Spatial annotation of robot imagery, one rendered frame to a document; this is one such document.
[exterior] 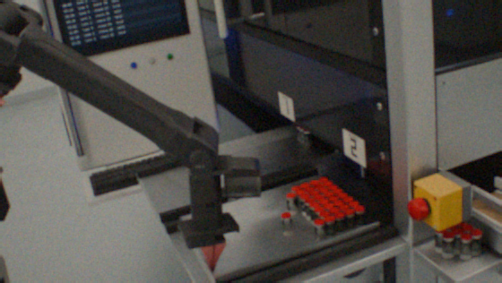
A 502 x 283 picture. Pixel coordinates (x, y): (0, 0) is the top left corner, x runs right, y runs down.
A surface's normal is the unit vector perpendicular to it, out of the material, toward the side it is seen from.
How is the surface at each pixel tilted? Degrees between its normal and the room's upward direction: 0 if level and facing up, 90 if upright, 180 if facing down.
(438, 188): 0
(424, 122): 90
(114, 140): 90
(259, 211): 0
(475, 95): 90
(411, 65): 90
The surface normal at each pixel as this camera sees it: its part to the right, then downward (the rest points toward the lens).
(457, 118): 0.36, 0.31
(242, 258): -0.14, -0.91
